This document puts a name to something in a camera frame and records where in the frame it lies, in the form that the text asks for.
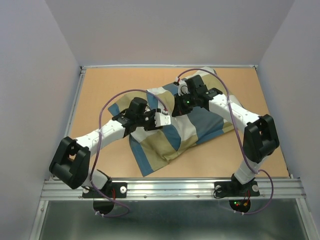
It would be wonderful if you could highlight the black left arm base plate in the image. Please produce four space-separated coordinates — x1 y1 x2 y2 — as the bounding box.
82 182 128 199

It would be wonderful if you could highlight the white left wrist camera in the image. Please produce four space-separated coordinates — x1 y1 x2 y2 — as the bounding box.
154 112 172 128

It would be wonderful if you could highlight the blue beige white plaid pillowcase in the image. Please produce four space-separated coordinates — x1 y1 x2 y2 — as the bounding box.
108 68 242 177

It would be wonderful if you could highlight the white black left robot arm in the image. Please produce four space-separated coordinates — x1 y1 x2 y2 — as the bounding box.
49 97 171 197

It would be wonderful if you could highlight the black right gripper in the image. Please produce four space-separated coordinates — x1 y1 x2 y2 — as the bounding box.
171 91 197 117

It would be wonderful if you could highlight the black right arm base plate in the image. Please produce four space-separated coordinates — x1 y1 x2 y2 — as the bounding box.
214 180 260 199

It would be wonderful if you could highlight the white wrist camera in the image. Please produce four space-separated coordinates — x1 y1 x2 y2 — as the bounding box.
173 77 189 96
154 112 172 128

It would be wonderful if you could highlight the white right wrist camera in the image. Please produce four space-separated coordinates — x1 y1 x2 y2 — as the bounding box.
173 77 189 96

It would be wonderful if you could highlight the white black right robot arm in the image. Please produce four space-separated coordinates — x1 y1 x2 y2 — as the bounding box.
172 75 280 196

